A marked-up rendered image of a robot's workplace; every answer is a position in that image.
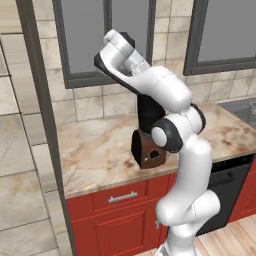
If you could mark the black dishwasher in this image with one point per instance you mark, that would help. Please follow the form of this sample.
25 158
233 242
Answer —
230 186

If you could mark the grey framed window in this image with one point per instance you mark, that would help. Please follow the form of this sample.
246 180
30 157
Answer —
226 30
86 36

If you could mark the grey tall panel edge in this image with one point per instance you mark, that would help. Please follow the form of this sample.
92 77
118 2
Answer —
43 100

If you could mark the red drawer front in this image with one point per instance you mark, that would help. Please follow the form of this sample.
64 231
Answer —
100 199

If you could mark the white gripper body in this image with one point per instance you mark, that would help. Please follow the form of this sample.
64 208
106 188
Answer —
140 65

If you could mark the silver tap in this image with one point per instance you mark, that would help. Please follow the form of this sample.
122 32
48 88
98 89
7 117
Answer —
253 107

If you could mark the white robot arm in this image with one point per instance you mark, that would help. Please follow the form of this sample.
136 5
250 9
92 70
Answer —
195 160

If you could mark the red cupboard run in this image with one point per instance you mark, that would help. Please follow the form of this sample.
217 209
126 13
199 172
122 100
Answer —
246 196

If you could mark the grey sink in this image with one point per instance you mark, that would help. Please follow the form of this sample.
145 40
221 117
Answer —
238 110

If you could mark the red cupboard door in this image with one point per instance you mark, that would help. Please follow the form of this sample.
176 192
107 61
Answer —
116 233

